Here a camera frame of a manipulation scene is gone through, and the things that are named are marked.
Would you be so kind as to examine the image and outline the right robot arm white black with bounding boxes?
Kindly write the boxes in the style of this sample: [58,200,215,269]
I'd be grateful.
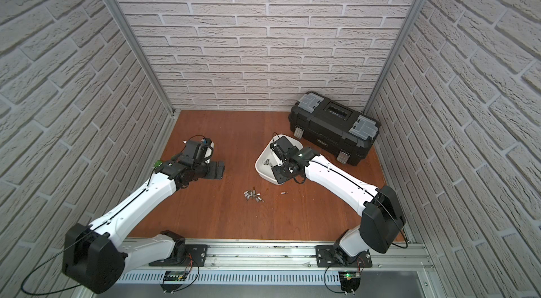
[269,136,406,266]

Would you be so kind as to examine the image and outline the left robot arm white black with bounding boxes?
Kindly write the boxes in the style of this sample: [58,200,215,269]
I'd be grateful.
[61,135,225,294]

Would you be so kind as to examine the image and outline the white rectangular storage box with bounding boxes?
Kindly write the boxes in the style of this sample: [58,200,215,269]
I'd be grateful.
[255,134,303,185]

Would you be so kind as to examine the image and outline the pile of silver bits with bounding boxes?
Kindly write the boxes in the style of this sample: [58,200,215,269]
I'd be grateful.
[244,187,263,202]

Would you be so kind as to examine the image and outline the black plastic toolbox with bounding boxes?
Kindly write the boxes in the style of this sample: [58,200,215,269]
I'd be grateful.
[288,92,380,166]

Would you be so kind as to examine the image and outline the left controller board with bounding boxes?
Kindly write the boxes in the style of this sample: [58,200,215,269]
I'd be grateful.
[161,271,190,293]

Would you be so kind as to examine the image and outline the controller board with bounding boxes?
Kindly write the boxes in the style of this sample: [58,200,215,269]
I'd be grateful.
[161,271,190,293]
[338,271,362,295]

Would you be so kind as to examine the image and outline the right controller board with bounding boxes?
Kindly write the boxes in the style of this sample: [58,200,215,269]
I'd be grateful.
[338,271,362,295]

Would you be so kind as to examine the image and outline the aluminium mounting rail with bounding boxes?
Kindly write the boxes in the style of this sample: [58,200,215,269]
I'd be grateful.
[86,237,436,273]

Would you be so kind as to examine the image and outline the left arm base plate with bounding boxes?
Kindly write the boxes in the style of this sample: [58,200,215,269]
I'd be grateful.
[149,244,209,266]

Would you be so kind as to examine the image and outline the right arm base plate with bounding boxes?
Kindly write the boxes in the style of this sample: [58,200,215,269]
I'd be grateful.
[315,244,373,268]

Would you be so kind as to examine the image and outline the left aluminium corner post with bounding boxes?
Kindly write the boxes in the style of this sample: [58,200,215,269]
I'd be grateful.
[103,0,176,116]

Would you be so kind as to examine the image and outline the aluminium corner post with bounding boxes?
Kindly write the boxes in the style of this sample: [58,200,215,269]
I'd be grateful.
[363,0,427,114]
[103,0,176,116]

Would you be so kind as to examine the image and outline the right aluminium corner post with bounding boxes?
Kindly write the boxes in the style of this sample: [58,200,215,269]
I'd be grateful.
[363,0,427,114]

